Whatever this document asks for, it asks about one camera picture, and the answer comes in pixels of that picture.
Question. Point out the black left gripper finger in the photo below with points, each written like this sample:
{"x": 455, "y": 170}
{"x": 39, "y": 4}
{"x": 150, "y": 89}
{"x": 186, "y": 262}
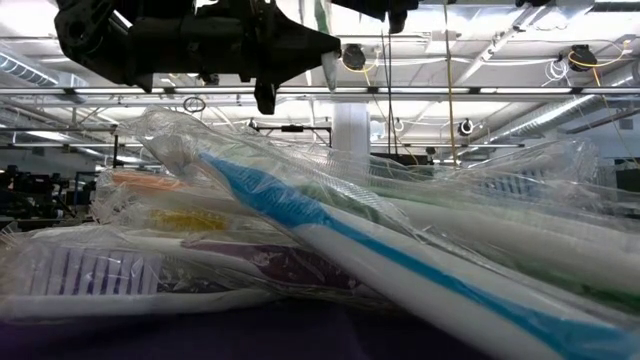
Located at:
{"x": 295, "y": 39}
{"x": 295, "y": 60}

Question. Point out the green toothbrush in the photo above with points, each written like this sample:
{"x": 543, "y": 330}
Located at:
{"x": 331, "y": 70}
{"x": 500, "y": 235}

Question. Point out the orange toothbrush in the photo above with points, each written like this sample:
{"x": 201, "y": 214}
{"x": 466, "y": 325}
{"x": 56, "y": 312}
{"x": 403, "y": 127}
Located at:
{"x": 145, "y": 182}

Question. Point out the blue toothbrush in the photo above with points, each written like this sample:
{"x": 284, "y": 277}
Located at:
{"x": 310, "y": 215}

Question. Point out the yellow toothbrush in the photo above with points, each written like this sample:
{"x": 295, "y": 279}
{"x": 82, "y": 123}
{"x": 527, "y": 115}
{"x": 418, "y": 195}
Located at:
{"x": 185, "y": 220}

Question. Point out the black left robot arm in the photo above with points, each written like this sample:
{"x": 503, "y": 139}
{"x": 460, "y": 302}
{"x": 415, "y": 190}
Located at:
{"x": 85, "y": 30}

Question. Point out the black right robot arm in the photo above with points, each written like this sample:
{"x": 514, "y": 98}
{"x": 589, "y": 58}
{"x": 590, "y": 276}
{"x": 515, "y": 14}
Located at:
{"x": 532, "y": 2}

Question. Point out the white building column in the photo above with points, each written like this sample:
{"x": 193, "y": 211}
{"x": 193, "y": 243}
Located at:
{"x": 350, "y": 130}

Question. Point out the dark background panel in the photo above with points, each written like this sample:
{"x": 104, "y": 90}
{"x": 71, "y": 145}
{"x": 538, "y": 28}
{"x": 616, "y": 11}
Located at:
{"x": 400, "y": 160}

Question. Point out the dark background workstations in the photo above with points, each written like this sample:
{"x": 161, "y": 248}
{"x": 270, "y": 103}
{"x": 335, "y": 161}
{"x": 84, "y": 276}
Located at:
{"x": 30, "y": 195}

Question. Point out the dark background monitor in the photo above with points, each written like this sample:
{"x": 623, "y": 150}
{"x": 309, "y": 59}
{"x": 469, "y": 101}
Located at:
{"x": 627, "y": 185}

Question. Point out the navy blue mat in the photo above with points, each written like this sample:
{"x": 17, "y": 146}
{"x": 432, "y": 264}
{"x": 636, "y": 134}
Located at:
{"x": 150, "y": 340}

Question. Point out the long ceiling light rail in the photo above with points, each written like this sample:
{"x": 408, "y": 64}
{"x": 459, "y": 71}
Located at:
{"x": 150, "y": 91}

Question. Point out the black background post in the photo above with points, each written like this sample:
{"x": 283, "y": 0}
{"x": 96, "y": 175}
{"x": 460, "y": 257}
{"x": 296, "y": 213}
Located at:
{"x": 116, "y": 150}

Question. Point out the silver ventilation duct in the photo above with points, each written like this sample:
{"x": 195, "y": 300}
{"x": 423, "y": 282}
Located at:
{"x": 25, "y": 70}
{"x": 550, "y": 120}

